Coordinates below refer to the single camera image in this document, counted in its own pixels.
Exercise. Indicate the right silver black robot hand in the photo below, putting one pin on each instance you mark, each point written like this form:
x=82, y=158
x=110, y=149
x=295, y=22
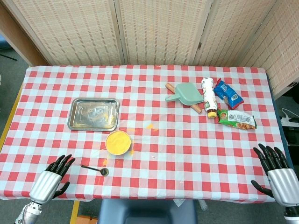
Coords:
x=283, y=184

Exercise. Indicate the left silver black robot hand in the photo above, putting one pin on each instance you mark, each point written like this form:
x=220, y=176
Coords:
x=45, y=184

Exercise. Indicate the black spoon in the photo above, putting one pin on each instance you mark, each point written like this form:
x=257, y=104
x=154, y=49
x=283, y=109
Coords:
x=104, y=172

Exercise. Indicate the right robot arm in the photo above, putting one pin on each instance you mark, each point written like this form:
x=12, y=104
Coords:
x=292, y=215

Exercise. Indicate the blue robot base seat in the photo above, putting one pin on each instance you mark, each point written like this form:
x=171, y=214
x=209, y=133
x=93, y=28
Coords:
x=147, y=212

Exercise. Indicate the yellow bowl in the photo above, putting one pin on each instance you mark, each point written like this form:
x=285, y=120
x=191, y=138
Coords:
x=118, y=142

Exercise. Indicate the rectangular metal tray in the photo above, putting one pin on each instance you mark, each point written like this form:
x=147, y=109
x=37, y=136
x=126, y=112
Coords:
x=93, y=114

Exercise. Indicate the orange box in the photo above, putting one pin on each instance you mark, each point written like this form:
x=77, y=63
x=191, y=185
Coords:
x=86, y=219

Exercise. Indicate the white power strip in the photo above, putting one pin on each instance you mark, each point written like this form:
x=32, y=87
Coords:
x=289, y=121

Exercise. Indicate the green snack bag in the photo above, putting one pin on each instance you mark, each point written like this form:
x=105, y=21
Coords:
x=236, y=119

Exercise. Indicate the blue snack bag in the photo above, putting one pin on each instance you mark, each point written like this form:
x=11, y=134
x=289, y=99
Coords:
x=229, y=94

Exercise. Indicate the wooden rolling pin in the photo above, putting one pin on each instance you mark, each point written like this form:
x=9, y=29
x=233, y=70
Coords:
x=197, y=109

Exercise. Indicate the white bottle with yellow cap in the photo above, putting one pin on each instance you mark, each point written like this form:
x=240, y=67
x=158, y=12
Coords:
x=209, y=95

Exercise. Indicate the red white checkered tablecloth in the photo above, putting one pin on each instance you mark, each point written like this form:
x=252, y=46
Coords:
x=163, y=151

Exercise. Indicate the green plastic dustpan scoop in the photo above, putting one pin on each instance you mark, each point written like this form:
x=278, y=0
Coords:
x=187, y=93

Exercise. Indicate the woven folding screen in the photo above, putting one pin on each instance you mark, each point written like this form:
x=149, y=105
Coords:
x=158, y=30

